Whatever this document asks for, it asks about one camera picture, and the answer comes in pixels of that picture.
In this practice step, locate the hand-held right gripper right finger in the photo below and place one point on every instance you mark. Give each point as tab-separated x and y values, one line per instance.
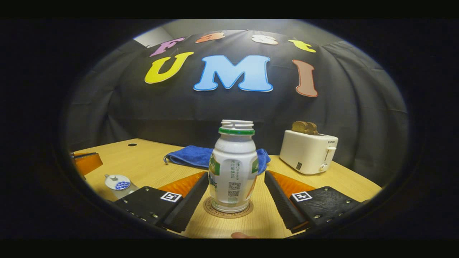
279	204

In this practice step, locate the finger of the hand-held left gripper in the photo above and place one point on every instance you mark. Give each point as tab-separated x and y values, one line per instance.
88	163

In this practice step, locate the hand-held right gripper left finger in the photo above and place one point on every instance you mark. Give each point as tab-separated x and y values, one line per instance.
192	206

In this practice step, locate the round wooden coaster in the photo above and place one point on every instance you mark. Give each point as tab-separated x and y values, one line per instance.
224	215

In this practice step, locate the white teacup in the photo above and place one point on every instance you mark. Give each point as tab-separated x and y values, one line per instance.
132	189

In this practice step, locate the white water bottle green label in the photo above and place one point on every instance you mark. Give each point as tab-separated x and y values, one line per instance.
233	168

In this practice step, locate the blue towel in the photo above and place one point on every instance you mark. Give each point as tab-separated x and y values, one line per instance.
190	156

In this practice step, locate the white toaster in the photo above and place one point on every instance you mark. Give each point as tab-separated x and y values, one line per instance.
304	152

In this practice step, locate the brown bread slice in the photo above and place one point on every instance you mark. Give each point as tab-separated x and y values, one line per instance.
299	127
313	129

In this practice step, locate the black backdrop cloth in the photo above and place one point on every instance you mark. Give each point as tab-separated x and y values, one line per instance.
229	107

